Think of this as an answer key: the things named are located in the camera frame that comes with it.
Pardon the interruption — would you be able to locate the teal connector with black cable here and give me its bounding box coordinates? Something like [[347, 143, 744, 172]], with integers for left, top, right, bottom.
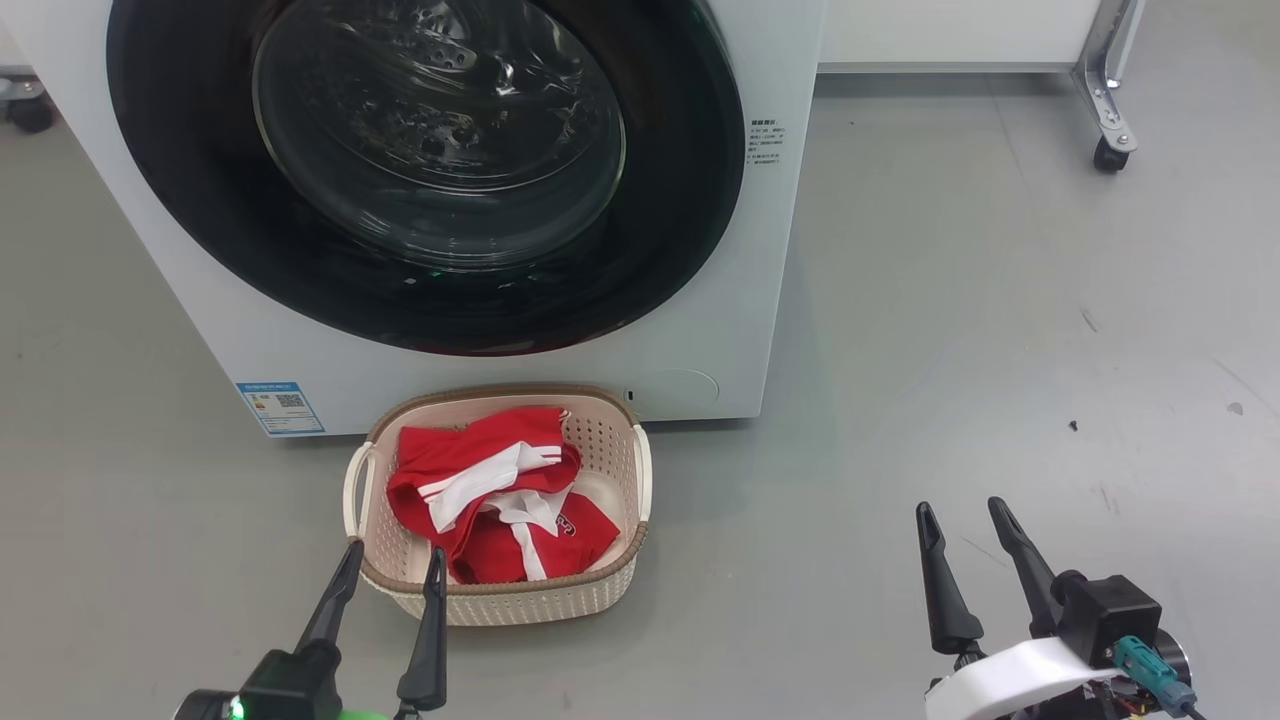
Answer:
[[1113, 635, 1201, 720]]

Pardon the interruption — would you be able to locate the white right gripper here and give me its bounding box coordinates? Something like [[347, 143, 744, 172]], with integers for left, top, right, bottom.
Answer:
[[915, 496, 1123, 720]]

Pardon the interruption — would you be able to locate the white front-load washing machine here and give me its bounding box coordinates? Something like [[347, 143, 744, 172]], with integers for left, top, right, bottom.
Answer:
[[0, 0, 829, 439]]

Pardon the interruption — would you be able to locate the round white filter cover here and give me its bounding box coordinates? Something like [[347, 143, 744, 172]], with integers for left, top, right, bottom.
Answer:
[[640, 368, 721, 412]]

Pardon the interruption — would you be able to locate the cream perforated laundry basket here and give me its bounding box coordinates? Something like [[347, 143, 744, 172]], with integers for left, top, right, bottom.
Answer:
[[343, 383, 653, 628]]

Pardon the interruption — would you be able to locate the silver metal cabinet leg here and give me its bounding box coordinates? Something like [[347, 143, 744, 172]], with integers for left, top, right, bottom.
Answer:
[[1072, 0, 1146, 153]]

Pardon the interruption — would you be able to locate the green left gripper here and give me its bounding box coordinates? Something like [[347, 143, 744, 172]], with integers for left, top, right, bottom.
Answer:
[[295, 539, 449, 720]]

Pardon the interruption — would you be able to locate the round black glass washer door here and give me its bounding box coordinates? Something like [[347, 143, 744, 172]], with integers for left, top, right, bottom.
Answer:
[[105, 0, 746, 358]]

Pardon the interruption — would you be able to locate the red and white garment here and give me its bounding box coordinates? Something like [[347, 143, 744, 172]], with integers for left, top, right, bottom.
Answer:
[[386, 405, 621, 586]]

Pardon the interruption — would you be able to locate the blue energy label sticker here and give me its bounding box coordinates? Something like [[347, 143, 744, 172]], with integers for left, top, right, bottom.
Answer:
[[236, 380, 327, 437]]

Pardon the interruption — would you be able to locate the black caster with metal bracket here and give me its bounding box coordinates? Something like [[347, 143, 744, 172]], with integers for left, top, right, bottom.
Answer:
[[0, 72, 56, 134]]

